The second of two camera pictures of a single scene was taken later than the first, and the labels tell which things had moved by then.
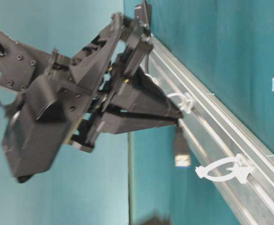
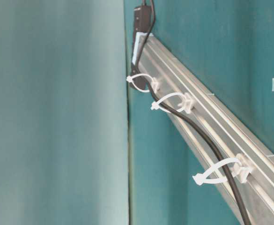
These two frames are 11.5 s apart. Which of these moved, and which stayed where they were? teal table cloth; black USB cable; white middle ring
Moved: black USB cable
Stayed: teal table cloth; white middle ring
